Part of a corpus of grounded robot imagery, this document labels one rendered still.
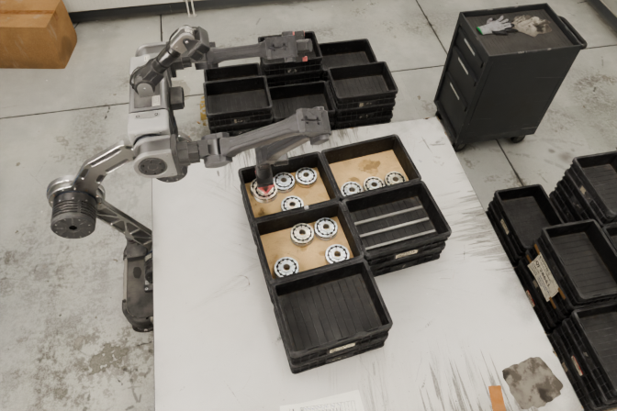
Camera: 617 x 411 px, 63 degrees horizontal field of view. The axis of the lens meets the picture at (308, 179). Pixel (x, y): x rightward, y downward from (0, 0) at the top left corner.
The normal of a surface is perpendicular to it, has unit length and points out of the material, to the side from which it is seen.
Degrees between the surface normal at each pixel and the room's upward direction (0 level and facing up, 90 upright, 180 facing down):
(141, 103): 0
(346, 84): 0
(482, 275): 0
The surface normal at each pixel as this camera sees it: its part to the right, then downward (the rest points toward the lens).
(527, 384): 0.04, -0.62
